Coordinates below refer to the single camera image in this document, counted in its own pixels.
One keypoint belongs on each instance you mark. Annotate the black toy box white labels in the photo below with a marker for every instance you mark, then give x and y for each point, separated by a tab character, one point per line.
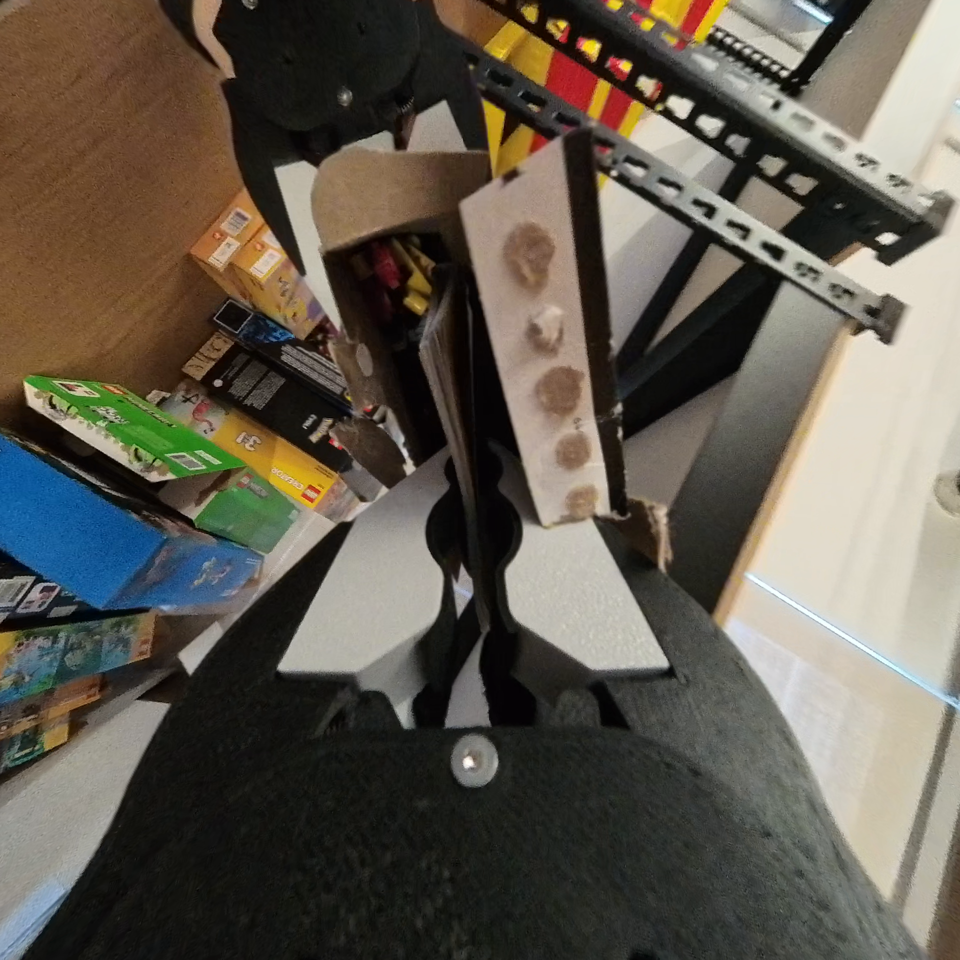
22	589

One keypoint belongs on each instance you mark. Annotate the blue toy box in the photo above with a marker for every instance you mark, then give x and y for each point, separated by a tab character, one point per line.
82	525

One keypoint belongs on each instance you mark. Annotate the green toy box white edge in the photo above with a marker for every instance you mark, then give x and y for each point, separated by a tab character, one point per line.
127	420

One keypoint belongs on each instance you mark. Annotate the small black yellow toy box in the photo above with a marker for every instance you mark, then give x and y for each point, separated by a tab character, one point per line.
540	315

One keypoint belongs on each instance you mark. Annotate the wooden rack shelf board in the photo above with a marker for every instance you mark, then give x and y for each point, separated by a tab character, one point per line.
750	420

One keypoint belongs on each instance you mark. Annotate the light green toy box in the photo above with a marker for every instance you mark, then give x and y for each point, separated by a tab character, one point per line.
255	514

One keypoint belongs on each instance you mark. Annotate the black metal rack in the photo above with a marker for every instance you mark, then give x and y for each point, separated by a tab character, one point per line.
750	142

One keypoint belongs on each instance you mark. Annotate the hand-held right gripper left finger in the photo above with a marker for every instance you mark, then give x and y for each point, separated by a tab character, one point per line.
367	600

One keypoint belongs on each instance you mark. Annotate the black toy box yellow logo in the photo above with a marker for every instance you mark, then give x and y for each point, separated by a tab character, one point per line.
262	390

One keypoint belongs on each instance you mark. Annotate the pile of toy bricks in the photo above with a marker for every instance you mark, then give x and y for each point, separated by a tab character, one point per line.
390	266

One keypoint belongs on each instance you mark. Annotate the teal yellow toy box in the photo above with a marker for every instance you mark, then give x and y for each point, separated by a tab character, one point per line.
67	652

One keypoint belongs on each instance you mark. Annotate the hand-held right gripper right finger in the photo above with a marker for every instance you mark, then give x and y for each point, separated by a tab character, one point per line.
585	607

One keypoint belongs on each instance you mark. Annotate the yellow flamingo toy box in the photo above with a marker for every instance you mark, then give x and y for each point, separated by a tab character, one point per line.
262	446

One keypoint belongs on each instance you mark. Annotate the black bat logo toy box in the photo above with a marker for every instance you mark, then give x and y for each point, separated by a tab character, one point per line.
262	330

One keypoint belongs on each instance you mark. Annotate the wooden desk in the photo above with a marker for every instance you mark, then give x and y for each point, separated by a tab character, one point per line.
112	187

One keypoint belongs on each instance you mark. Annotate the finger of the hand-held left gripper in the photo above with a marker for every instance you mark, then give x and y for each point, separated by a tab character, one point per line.
446	135
296	202

